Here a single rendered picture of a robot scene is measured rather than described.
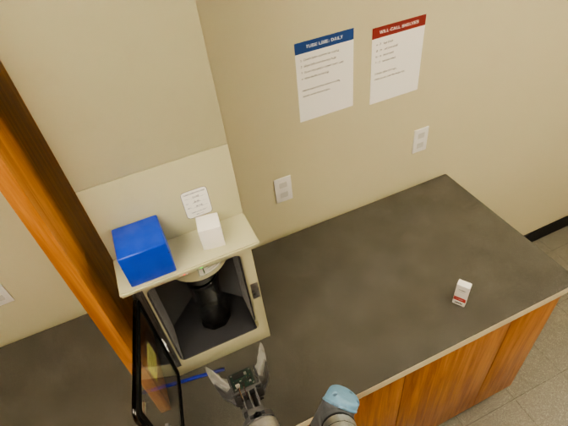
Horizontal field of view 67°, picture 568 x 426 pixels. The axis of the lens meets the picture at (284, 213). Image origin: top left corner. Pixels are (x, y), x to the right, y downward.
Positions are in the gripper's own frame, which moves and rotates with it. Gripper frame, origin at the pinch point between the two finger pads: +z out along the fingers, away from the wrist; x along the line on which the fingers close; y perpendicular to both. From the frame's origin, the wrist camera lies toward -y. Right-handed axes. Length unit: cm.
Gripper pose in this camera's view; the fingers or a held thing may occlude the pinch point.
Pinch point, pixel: (233, 355)
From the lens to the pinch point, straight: 119.2
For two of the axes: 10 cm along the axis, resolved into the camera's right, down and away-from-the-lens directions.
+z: -4.0, -5.9, 7.0
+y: -1.0, -7.3, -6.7
